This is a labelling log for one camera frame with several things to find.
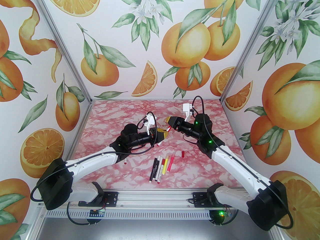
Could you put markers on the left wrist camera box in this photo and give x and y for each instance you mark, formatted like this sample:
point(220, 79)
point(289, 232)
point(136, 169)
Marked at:
point(150, 122)

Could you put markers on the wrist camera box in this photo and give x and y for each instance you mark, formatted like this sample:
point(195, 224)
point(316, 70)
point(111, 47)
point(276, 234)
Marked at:
point(187, 110)
point(150, 122)

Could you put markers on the black marker pen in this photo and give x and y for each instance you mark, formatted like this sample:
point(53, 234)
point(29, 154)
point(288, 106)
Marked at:
point(153, 171)
point(156, 162)

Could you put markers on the small circuit board with LED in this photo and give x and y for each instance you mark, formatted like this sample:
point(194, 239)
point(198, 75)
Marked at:
point(222, 213)

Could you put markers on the white pen with red cap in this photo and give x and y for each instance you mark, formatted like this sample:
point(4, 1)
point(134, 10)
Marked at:
point(161, 172)

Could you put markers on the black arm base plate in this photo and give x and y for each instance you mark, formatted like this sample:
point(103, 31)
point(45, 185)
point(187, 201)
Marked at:
point(111, 199)
point(200, 199)

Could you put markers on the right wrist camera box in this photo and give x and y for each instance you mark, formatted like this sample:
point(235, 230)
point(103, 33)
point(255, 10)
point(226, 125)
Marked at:
point(187, 110)

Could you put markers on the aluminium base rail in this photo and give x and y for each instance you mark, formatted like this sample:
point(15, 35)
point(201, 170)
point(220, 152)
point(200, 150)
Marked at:
point(150, 196)

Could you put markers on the pink highlighter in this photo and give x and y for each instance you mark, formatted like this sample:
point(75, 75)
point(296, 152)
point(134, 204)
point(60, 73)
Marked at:
point(170, 162)

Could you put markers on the yellow highlighter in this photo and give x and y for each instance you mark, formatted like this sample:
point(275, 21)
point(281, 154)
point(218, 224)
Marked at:
point(165, 165)

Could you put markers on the aluminium corner post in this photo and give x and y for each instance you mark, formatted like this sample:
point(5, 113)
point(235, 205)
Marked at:
point(69, 59)
point(248, 46)

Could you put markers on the aluminium frame leg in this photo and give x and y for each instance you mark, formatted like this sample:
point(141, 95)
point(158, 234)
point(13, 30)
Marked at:
point(277, 236)
point(37, 224)

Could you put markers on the white pen with black cap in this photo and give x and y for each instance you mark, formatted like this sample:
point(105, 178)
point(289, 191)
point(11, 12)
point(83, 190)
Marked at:
point(158, 170)

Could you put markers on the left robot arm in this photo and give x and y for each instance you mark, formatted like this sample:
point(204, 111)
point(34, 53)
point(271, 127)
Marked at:
point(92, 158)

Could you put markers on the red whiteboard marker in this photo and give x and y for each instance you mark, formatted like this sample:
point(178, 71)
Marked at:
point(170, 129)

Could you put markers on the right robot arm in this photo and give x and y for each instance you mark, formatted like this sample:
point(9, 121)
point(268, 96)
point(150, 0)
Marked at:
point(240, 167)

